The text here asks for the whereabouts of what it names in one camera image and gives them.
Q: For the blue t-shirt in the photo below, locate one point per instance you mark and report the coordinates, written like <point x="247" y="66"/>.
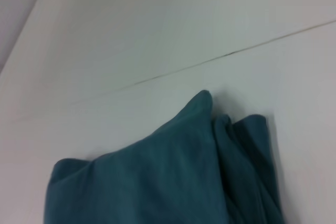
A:
<point x="157" y="176"/>

